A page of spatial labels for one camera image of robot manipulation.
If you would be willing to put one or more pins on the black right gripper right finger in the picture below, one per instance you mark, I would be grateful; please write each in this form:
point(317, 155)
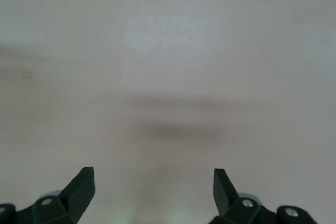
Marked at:
point(228, 203)

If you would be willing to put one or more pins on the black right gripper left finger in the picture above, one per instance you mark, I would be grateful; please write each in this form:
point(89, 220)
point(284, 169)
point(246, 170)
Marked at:
point(73, 203)

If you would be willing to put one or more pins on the small clear tape patch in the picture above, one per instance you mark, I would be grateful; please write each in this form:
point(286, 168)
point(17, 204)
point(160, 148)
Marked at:
point(26, 74)

